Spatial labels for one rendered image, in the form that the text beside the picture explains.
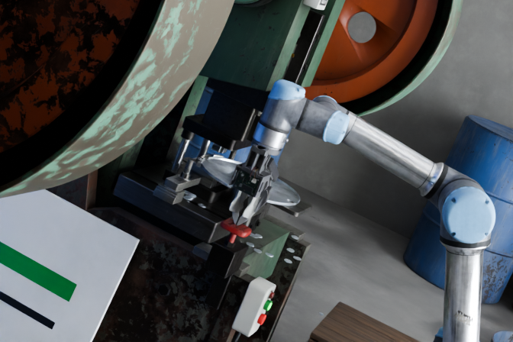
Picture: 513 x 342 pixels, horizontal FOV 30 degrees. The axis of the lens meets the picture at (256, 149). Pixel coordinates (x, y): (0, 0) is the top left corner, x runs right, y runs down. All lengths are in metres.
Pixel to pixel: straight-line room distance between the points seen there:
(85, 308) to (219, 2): 1.49
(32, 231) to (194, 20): 1.55
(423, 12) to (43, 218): 1.21
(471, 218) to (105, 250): 0.93
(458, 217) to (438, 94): 3.64
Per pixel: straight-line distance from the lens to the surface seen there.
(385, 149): 2.32
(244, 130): 2.54
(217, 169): 2.62
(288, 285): 2.88
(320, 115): 2.18
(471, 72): 5.79
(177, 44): 1.12
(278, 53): 2.38
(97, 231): 2.52
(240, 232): 2.27
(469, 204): 2.21
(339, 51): 2.91
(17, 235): 2.62
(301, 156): 6.05
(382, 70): 2.84
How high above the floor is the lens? 1.45
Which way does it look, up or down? 13 degrees down
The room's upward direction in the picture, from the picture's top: 22 degrees clockwise
